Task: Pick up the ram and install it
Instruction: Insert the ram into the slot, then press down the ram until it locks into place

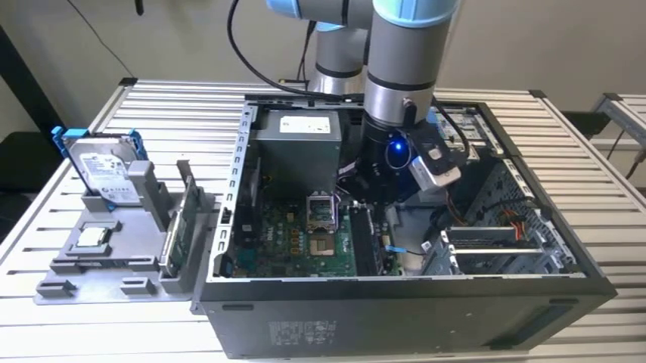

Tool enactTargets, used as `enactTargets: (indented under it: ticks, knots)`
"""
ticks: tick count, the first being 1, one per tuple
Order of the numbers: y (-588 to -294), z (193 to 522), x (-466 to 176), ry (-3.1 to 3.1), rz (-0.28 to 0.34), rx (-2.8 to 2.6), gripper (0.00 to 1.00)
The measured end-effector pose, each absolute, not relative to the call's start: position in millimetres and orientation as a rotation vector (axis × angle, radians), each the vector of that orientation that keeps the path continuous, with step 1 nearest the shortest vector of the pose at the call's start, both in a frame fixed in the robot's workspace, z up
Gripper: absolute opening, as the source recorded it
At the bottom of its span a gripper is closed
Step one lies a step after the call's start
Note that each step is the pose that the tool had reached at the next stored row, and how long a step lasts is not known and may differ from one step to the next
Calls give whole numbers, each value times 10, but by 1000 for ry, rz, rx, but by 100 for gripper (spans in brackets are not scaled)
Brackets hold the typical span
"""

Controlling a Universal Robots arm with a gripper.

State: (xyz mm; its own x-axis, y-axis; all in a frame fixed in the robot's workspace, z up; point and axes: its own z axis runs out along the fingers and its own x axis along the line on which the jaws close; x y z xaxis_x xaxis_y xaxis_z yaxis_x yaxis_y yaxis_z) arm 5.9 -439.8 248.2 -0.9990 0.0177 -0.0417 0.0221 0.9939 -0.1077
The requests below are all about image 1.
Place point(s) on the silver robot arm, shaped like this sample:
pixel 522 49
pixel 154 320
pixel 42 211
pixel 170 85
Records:
pixel 398 56

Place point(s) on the grey power supply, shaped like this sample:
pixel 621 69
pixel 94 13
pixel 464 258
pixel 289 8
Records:
pixel 298 159

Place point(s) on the CPU socket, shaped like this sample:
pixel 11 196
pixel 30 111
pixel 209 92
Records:
pixel 323 245

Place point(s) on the green motherboard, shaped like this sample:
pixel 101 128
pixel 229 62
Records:
pixel 333 261

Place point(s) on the grey disk bay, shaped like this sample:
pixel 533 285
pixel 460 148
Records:
pixel 494 250

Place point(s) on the black table corner cap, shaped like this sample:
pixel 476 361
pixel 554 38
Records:
pixel 538 94
pixel 129 81

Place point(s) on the black PC case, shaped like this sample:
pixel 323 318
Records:
pixel 353 321

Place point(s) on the black box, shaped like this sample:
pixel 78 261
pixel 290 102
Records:
pixel 585 123

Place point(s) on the green graphics card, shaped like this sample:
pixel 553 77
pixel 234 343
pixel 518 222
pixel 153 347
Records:
pixel 182 234

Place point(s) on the metal slat side table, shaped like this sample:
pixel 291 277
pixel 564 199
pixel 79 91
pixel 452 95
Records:
pixel 626 113

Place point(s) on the grey parts rack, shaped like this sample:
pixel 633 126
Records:
pixel 131 227

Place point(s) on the hard disk in blue carrier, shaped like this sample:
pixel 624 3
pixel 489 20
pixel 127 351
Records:
pixel 98 170

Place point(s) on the silver CPU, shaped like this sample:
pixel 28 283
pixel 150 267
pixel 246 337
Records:
pixel 91 239

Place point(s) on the black hanging antenna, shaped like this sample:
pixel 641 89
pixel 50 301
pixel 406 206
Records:
pixel 139 7

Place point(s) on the black chair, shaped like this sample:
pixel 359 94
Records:
pixel 26 162

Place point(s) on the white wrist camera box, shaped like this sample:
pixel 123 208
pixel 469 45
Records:
pixel 434 174

